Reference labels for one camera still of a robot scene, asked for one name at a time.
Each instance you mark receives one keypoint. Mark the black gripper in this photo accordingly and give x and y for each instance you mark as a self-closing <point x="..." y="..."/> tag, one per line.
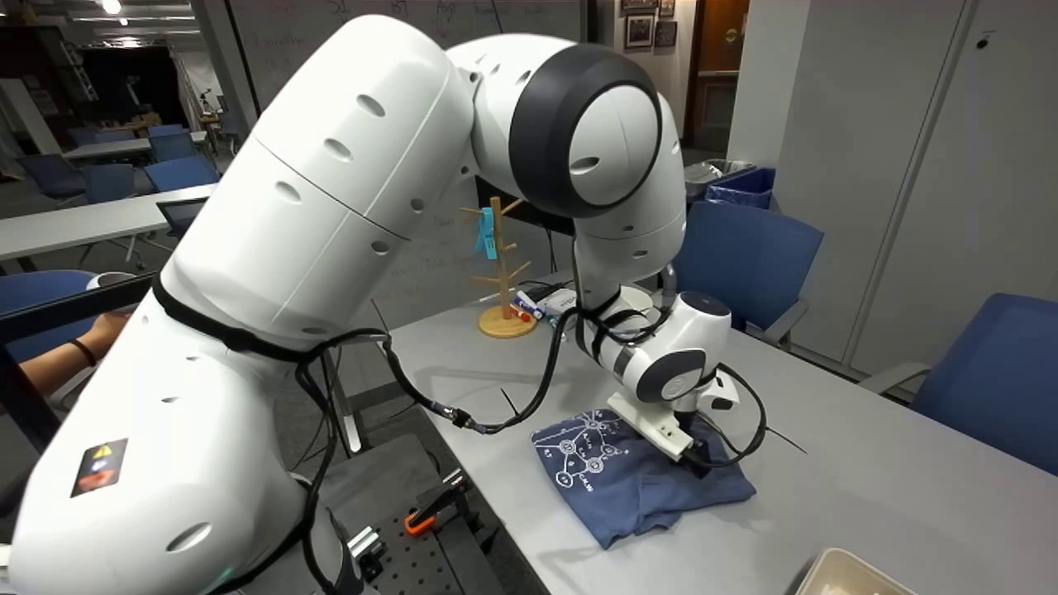
<point x="690" y="430"/>

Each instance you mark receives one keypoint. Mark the blue printed cloth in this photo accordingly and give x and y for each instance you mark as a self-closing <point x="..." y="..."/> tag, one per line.
<point x="616" y="497"/>

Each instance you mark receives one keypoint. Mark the person forearm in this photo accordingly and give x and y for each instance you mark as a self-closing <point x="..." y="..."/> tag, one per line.
<point x="51" y="368"/>

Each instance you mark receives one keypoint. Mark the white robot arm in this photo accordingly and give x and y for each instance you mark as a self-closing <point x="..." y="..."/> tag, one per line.
<point x="332" y="201"/>

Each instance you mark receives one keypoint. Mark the person hand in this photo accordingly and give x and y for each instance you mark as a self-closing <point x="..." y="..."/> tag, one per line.
<point x="110" y="328"/>

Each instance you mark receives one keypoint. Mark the beige plastic tray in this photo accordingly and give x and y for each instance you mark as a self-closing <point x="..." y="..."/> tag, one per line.
<point x="846" y="577"/>

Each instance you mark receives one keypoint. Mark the blue office chair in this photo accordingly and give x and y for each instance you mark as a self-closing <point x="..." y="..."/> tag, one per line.
<point x="996" y="376"/>
<point x="749" y="261"/>

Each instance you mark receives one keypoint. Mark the wooden mug tree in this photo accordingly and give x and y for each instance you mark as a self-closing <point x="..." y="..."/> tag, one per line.
<point x="502" y="320"/>

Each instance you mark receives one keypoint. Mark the blue bin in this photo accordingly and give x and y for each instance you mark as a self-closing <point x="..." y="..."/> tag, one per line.
<point x="742" y="187"/>

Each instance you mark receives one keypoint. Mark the white cabinet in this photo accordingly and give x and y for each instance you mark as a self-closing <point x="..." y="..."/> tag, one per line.
<point x="936" y="166"/>

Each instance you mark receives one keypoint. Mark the blue background chair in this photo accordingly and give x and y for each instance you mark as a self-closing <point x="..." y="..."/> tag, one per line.
<point x="183" y="172"/>

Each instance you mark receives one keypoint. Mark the grey background table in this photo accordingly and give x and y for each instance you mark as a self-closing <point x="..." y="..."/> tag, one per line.
<point x="76" y="220"/>

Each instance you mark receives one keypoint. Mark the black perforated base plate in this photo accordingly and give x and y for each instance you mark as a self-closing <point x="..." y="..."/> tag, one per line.
<point x="417" y="564"/>

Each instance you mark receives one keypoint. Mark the silver metal bracket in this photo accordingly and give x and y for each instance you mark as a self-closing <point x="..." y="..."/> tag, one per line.
<point x="366" y="545"/>

